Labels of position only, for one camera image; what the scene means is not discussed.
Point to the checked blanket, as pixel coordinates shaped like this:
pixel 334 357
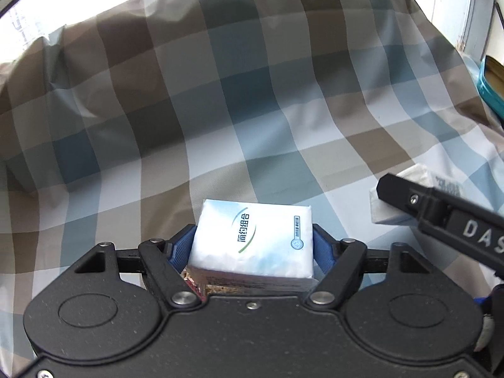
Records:
pixel 197 106

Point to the teal metal tin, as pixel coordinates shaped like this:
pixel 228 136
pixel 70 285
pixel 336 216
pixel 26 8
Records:
pixel 490 94

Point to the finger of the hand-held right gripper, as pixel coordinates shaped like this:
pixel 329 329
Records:
pixel 453 220

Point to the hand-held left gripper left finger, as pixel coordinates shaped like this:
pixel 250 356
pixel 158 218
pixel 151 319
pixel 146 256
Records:
pixel 179 248

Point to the white tissue packet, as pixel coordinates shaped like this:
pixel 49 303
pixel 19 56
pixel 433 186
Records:
pixel 384 212
pixel 252 240

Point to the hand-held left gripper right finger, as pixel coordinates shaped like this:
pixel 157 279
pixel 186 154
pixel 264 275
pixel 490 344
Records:
pixel 323 248

